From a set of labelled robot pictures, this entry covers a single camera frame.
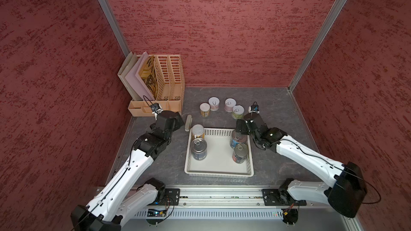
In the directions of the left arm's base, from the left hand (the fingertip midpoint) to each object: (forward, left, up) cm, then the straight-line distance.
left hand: (170, 121), depth 76 cm
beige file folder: (+35, +29, +8) cm, 46 cm away
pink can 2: (+25, -32, -16) cm, 44 cm away
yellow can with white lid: (-1, -13, -10) cm, 16 cm away
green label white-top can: (+18, -38, -17) cm, 45 cm away
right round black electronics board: (-36, -56, -22) cm, 70 cm away
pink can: (+25, -22, -16) cm, 37 cm away
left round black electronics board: (-35, +6, -24) cm, 43 cm away
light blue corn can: (-3, -34, -12) cm, 36 cm away
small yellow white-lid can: (+20, -16, -16) cm, 30 cm away
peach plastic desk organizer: (+39, +10, -21) cm, 45 cm away
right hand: (+2, -38, -7) cm, 38 cm away
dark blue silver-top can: (-9, -14, -12) cm, 21 cm away
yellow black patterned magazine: (+36, +21, -1) cm, 42 cm away
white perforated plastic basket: (-12, -25, -23) cm, 35 cm away
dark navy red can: (-11, -35, -13) cm, 39 cm away
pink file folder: (+24, +25, +2) cm, 35 cm away
